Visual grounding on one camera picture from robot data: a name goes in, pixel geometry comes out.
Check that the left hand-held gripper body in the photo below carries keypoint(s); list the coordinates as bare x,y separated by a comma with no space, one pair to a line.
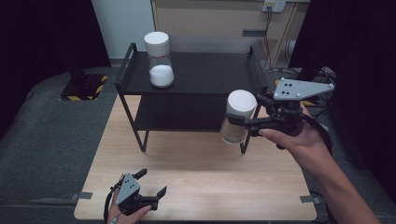
129,189

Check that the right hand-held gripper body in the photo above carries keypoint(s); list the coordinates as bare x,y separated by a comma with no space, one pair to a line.
295,93

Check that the jar of beige powder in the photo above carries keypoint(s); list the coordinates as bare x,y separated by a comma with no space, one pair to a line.
238,115

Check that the black two-tier shelf rack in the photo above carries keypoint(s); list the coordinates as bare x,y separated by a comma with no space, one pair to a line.
199,74

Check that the jar of white powder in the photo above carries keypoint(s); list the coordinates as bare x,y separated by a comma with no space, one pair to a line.
160,62

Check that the person's left hand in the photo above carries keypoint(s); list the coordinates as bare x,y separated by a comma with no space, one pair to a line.
124,216

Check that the person's right hand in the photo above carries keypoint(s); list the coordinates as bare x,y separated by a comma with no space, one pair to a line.
299,143

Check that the grey tape strip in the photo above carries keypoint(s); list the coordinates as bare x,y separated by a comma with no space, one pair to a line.
81,195
309,199

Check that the dark curtain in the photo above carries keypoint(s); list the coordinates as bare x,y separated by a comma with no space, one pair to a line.
364,46
37,46

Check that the wooden cabinet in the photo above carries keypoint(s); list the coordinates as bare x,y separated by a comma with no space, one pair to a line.
218,21

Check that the white wall socket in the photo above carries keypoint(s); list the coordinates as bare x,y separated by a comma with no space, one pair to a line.
274,5

